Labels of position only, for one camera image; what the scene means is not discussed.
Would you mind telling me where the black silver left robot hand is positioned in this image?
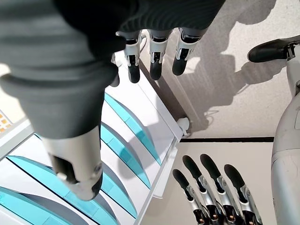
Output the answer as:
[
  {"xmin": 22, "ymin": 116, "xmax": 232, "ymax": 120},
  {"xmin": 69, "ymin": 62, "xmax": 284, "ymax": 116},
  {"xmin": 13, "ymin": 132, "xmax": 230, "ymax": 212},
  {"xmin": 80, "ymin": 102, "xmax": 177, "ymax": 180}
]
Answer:
[{"xmin": 172, "ymin": 153, "xmax": 263, "ymax": 225}]

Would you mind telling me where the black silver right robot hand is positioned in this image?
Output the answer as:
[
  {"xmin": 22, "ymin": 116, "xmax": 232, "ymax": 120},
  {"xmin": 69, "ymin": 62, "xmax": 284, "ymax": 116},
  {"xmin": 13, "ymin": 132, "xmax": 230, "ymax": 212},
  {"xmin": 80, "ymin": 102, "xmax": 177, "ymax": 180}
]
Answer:
[{"xmin": 0, "ymin": 0, "xmax": 225, "ymax": 202}]

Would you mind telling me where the white drawer blue handle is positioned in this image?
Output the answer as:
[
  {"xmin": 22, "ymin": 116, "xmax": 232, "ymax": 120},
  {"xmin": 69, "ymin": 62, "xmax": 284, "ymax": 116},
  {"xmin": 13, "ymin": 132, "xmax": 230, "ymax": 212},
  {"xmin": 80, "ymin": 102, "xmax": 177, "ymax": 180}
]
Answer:
[
  {"xmin": 99, "ymin": 100, "xmax": 162, "ymax": 189},
  {"xmin": 0, "ymin": 159, "xmax": 118, "ymax": 225},
  {"xmin": 103, "ymin": 52, "xmax": 181, "ymax": 166},
  {"xmin": 7, "ymin": 131, "xmax": 153, "ymax": 220}
]

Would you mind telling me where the white medical cart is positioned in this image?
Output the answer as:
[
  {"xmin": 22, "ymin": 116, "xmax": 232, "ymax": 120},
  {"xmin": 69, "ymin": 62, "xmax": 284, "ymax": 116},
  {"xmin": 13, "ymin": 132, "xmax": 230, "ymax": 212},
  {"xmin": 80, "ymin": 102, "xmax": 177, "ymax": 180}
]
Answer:
[{"xmin": 0, "ymin": 50, "xmax": 191, "ymax": 225}]

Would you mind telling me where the white cart caster wheel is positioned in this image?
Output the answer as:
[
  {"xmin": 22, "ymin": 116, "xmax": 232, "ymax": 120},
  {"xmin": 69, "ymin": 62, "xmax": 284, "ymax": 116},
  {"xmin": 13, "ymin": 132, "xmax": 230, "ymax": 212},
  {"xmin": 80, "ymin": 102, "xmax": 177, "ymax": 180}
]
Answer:
[{"xmin": 177, "ymin": 117, "xmax": 191, "ymax": 137}]

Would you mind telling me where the silver left robot leg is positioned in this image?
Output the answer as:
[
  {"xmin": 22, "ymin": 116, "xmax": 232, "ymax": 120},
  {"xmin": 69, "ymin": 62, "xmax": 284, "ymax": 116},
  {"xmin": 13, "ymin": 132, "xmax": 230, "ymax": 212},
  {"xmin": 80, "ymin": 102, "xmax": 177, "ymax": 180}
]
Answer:
[{"xmin": 247, "ymin": 35, "xmax": 300, "ymax": 225}]

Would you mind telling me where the orange grid printed sheet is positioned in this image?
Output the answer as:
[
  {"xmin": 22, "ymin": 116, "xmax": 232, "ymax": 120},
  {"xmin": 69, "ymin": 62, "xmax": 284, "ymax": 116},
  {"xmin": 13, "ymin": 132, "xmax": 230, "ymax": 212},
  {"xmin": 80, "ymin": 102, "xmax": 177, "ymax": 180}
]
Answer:
[{"xmin": 0, "ymin": 109, "xmax": 13, "ymax": 135}]

